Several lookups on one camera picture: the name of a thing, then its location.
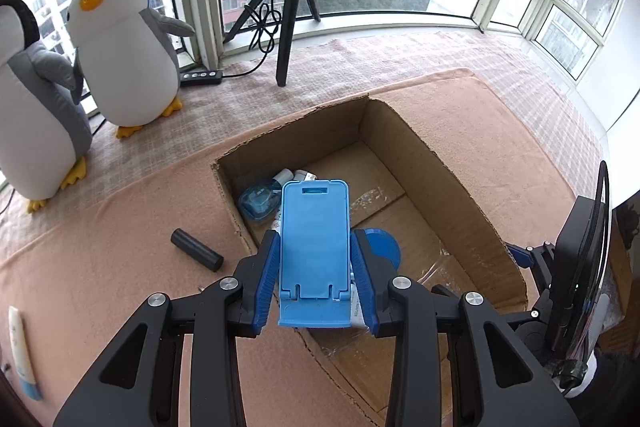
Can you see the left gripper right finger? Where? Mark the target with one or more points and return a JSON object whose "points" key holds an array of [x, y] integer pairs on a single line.
{"points": [[495, 379]]}

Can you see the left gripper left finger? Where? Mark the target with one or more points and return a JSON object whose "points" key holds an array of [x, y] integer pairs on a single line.
{"points": [[135, 381]]}

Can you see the round blue case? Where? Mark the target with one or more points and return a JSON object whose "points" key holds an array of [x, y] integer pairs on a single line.
{"points": [[383, 244]]}

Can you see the blue plastic phone stand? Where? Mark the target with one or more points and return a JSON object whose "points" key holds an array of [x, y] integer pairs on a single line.
{"points": [[314, 276]]}

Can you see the clear blue eye-drop bottle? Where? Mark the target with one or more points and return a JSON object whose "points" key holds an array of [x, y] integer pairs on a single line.
{"points": [[263, 197]]}

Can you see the white tube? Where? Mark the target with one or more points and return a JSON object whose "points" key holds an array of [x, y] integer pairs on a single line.
{"points": [[21, 357]]}

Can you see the brown cardboard box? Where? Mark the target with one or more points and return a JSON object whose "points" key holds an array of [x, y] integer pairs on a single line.
{"points": [[397, 183]]}

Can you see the black cylinder tube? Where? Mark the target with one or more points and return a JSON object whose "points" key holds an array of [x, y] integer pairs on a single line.
{"points": [[196, 250]]}

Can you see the checkered pink cloth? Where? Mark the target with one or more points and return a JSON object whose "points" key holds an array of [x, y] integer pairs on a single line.
{"points": [[523, 77]]}

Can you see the left penguin plush toy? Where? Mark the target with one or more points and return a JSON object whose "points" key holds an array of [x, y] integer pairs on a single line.
{"points": [[45, 132]]}

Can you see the penguin plush toy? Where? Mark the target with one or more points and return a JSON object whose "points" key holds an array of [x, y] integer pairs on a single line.
{"points": [[123, 51], [45, 132]]}

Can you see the right penguin plush toy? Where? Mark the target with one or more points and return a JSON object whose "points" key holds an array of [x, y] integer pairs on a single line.
{"points": [[123, 51]]}

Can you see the black inline cable remote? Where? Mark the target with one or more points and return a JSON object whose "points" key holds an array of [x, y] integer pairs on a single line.
{"points": [[203, 78]]}

